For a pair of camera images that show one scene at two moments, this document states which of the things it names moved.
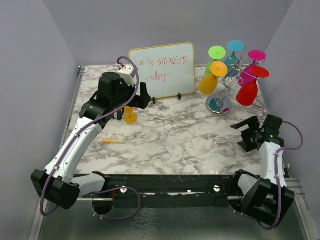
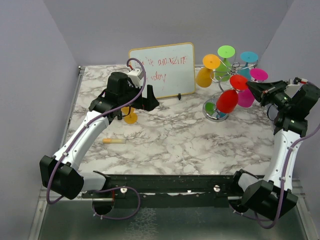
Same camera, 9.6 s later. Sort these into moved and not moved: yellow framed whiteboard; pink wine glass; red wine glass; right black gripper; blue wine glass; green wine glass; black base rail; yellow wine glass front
Moved: right black gripper; red wine glass; blue wine glass; pink wine glass; green wine glass
Not moved: yellow wine glass front; yellow framed whiteboard; black base rail
